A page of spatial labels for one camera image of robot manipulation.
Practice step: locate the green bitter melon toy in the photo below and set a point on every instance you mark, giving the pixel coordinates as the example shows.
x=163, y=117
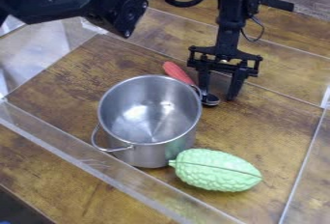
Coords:
x=214, y=170

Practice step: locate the stainless steel pot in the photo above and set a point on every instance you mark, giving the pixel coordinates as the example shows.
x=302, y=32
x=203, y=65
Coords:
x=148, y=114

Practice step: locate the clear acrylic enclosure wall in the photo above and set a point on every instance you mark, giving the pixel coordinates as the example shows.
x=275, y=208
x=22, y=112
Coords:
x=275, y=126

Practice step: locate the black strip on table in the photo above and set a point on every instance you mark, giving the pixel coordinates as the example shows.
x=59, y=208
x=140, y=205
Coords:
x=278, y=4

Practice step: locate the orange handled metal spoon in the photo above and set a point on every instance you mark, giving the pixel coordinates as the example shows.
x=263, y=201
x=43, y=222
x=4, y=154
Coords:
x=175, y=72

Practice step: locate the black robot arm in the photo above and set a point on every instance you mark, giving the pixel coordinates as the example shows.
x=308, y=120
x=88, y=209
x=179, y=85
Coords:
x=117, y=16

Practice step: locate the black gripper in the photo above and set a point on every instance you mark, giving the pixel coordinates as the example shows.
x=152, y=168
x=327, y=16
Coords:
x=223, y=57

